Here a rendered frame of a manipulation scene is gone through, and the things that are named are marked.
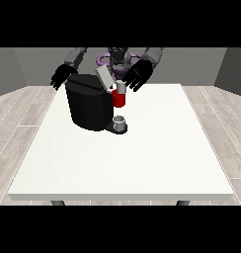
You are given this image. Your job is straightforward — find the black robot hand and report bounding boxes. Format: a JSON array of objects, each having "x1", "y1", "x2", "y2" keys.
[
  {"x1": 121, "y1": 58, "x2": 154, "y2": 93},
  {"x1": 49, "y1": 63, "x2": 79, "y2": 92}
]

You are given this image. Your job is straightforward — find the small grey coffee pod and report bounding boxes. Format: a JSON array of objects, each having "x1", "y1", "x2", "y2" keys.
[{"x1": 116, "y1": 79, "x2": 126, "y2": 94}]

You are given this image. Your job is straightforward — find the red pod holder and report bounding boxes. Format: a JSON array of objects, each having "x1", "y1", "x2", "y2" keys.
[{"x1": 111, "y1": 89, "x2": 126, "y2": 109}]

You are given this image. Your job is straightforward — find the pale grey machine lid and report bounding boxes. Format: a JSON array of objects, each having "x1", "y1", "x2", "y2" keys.
[{"x1": 95, "y1": 64, "x2": 116, "y2": 91}]

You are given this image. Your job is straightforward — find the black coffee machine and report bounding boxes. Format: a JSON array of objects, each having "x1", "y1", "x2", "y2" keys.
[{"x1": 64, "y1": 73, "x2": 128, "y2": 135}]

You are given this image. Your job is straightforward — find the grey robot trunk purple rings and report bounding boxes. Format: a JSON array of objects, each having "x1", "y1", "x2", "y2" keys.
[{"x1": 96, "y1": 47, "x2": 144, "y2": 81}]

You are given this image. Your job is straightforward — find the small grey cup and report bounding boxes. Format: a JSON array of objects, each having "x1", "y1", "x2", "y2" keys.
[{"x1": 113, "y1": 115, "x2": 127, "y2": 131}]

